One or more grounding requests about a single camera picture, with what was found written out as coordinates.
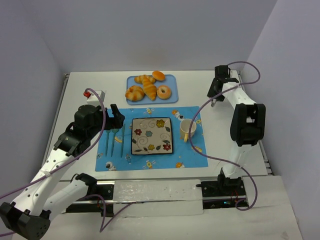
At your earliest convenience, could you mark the long striped croissant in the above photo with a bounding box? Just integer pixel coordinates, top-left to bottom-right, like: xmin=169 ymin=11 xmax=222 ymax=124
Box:
xmin=142 ymin=76 xmax=157 ymax=101

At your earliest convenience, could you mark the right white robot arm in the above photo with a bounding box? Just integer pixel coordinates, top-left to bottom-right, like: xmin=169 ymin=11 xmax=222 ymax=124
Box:
xmin=207 ymin=65 xmax=266 ymax=179

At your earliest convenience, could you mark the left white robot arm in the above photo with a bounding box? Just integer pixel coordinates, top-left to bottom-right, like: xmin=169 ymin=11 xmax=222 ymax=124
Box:
xmin=0 ymin=104 xmax=125 ymax=240

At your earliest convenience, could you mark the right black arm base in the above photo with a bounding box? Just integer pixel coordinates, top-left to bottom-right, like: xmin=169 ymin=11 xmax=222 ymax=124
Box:
xmin=196 ymin=173 xmax=249 ymax=209

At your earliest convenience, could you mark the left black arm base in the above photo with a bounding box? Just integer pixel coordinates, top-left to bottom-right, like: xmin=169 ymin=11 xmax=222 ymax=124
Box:
xmin=65 ymin=183 xmax=114 ymax=217

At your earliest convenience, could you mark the round twisted bread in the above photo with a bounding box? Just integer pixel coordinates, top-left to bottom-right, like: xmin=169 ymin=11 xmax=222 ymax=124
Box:
xmin=125 ymin=85 xmax=145 ymax=102

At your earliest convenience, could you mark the teal knife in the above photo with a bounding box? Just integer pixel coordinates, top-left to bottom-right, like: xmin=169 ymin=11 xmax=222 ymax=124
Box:
xmin=120 ymin=123 xmax=126 ymax=158

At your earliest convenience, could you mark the teal fork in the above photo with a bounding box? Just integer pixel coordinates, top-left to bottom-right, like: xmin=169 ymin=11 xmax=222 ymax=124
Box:
xmin=104 ymin=129 xmax=111 ymax=156

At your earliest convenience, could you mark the blue cartoon placemat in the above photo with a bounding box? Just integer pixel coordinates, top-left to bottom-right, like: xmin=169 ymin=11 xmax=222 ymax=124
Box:
xmin=95 ymin=106 xmax=209 ymax=172

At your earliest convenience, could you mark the square floral ceramic plate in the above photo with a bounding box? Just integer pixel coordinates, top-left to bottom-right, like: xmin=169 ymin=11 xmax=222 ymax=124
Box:
xmin=130 ymin=117 xmax=174 ymax=156

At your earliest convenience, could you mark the small croissant back left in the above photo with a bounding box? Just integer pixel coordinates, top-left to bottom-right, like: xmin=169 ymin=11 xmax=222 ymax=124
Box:
xmin=134 ymin=74 xmax=156 ymax=84

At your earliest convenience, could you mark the light blue tray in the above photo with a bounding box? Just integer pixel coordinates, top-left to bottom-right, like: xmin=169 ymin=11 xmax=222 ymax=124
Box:
xmin=126 ymin=74 xmax=179 ymax=106

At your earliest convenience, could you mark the round orange bun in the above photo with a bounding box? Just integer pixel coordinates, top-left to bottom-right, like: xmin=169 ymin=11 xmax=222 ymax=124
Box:
xmin=152 ymin=70 xmax=166 ymax=82

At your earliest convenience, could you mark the cream yellow mug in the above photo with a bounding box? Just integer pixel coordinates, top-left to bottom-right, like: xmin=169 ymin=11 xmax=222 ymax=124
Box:
xmin=179 ymin=118 xmax=197 ymax=143

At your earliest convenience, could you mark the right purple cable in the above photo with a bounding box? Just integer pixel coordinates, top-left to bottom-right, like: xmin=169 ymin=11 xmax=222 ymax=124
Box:
xmin=187 ymin=60 xmax=262 ymax=211

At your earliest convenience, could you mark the purple cable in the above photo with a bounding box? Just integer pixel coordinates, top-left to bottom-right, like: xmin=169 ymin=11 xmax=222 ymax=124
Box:
xmin=187 ymin=60 xmax=262 ymax=211
xmin=0 ymin=87 xmax=133 ymax=238

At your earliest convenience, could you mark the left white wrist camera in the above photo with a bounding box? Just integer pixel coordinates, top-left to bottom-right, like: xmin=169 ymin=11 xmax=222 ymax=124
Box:
xmin=83 ymin=90 xmax=105 ymax=107

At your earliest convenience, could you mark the glazed ring donut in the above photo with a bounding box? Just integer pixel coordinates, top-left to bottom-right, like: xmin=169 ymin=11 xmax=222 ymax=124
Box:
xmin=156 ymin=85 xmax=172 ymax=100

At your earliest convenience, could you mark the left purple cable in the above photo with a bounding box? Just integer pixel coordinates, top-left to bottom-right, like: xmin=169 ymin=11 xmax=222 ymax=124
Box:
xmin=0 ymin=87 xmax=133 ymax=238

